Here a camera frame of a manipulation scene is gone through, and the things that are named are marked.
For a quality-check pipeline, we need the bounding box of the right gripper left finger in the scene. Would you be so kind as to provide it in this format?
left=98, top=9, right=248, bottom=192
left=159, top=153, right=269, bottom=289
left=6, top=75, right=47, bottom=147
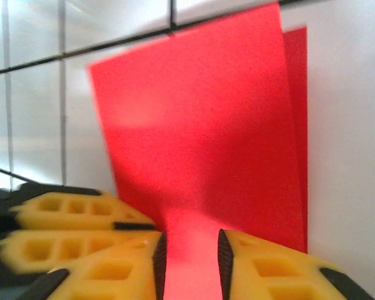
left=31, top=230, right=169, bottom=300

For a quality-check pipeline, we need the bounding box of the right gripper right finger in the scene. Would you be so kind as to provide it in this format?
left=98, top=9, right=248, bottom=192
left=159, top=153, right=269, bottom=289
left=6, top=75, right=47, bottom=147
left=217, top=227, right=375, bottom=300

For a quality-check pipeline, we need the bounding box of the red square paper sheet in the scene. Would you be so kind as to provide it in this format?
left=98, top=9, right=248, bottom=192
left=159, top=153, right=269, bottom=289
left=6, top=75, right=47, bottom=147
left=86, top=1, right=309, bottom=300

